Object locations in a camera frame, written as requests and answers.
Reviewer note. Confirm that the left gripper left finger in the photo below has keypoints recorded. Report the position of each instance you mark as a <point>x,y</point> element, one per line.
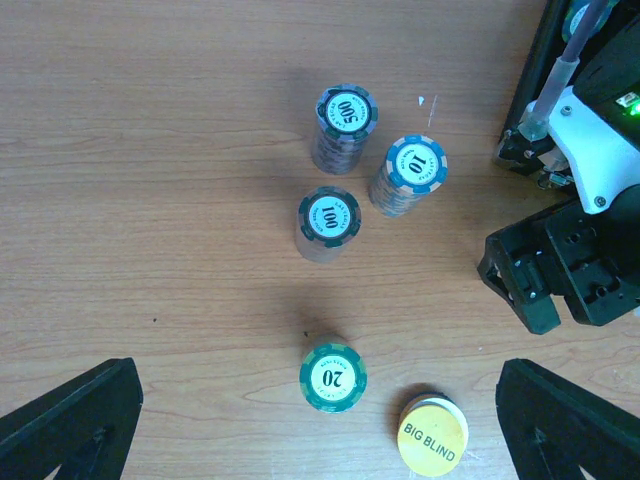
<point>82,429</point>

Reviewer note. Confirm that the black poker set case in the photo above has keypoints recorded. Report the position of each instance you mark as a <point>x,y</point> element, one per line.
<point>535,100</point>

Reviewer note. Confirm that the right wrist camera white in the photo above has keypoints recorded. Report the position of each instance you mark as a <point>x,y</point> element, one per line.
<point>603,163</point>

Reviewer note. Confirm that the blue chip stack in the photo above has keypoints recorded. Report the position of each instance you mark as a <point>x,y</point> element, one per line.
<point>575,13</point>

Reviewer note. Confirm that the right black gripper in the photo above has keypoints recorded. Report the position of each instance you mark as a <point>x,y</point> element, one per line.
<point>591,261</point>

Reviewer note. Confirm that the purple chip stack right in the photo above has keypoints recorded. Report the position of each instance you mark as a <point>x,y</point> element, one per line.
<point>414,167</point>

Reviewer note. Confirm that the purple chip stack rear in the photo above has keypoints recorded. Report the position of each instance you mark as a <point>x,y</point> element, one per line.
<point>346,115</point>

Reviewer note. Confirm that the green chip stack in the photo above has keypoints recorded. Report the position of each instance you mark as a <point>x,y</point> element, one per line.
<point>333,376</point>

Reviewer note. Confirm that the orange big blind button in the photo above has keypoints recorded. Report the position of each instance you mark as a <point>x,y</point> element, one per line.
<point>432,434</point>

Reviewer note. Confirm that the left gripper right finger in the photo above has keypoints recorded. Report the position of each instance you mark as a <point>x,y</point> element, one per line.
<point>555,429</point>

